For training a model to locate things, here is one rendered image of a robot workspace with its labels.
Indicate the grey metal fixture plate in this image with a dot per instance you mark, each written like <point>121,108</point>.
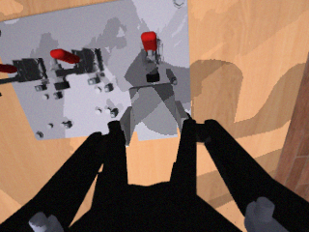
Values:
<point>114,28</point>

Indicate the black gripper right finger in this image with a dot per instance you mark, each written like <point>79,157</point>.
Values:
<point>267,205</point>

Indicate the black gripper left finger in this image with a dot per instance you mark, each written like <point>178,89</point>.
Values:
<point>54,207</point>

